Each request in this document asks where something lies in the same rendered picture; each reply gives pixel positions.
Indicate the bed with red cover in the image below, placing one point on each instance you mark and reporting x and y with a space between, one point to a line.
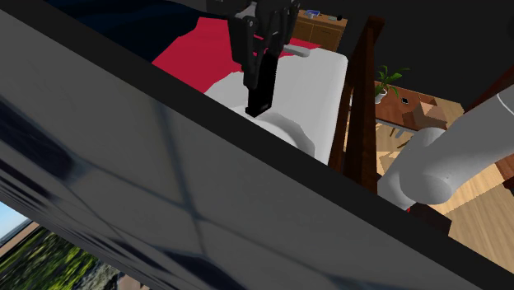
309 88

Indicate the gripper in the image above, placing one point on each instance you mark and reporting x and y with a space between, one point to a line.
277 16

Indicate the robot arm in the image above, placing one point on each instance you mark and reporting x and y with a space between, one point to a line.
453 156

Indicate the wooden desk with plant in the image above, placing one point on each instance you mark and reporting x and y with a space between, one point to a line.
405 112

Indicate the grey curved object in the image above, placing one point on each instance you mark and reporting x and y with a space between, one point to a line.
298 50

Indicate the white pillow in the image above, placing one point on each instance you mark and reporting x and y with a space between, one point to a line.
281 124

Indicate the wooden chest of drawers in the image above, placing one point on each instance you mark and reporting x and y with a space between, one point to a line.
317 32

